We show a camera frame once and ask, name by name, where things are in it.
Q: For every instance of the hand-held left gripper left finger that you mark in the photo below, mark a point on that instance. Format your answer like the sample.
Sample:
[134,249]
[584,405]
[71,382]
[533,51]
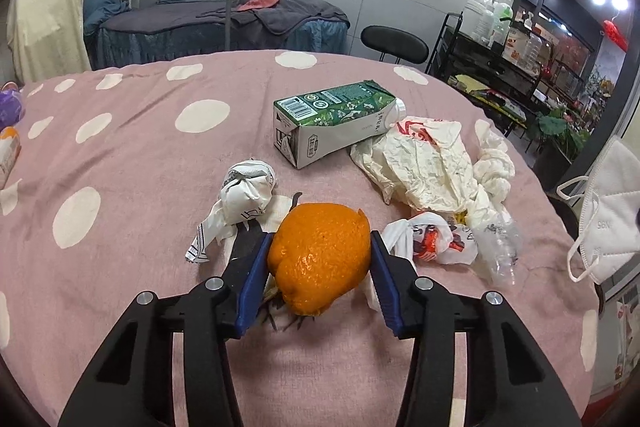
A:
[252,282]

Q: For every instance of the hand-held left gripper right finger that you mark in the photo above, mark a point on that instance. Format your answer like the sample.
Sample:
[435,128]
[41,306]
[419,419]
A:
[385,287]

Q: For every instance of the white paper bag red print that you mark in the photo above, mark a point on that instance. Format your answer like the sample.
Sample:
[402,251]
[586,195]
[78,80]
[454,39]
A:
[420,167]

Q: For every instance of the white face mask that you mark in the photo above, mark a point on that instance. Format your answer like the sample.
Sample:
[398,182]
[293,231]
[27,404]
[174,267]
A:
[615,207]

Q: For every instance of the small white plastic bag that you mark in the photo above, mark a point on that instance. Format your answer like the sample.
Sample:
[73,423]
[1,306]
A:
[435,242]

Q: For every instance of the crumpled white paper ball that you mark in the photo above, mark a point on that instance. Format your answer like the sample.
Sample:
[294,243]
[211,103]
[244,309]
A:
[247,192]

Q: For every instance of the crushed clear plastic bottle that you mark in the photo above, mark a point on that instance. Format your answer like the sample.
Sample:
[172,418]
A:
[500,252]

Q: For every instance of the pink polka dot blanket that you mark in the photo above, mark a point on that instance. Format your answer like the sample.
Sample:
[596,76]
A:
[125,187]

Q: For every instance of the crumpled white tissue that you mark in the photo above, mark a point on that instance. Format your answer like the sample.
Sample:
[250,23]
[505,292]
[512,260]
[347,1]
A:
[495,167]

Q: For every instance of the green milk carton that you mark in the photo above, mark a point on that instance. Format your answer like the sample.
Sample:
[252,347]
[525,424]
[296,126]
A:
[330,127]

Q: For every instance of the green plant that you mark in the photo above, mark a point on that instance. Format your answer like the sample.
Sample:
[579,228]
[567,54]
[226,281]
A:
[560,127]

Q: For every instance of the massage bed blue skirt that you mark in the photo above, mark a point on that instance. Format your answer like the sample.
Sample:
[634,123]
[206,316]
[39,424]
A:
[200,42]

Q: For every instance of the black chair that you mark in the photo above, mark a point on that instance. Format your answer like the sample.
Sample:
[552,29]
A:
[395,41]

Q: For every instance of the black metal rack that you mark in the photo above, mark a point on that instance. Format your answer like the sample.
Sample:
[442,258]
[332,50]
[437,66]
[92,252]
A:
[465,52]

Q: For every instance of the grey blanket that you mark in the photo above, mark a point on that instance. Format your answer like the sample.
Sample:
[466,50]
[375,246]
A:
[290,17]

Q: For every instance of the white bottle orange label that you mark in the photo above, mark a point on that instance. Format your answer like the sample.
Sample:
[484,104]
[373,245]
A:
[7,157]

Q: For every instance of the red cloth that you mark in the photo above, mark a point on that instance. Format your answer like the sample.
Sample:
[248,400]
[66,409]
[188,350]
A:
[257,3]

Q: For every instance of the row of plastic bottles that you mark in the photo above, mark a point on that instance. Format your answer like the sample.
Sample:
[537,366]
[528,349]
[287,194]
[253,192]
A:
[482,19]

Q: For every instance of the purple packet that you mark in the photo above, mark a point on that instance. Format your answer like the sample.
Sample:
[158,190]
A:
[10,107]

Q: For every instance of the cream cloth cover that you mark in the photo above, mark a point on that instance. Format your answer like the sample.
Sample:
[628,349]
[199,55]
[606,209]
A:
[47,17]

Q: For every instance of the red hanging ornament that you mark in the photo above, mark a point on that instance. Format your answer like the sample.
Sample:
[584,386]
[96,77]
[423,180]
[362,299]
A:
[616,36]

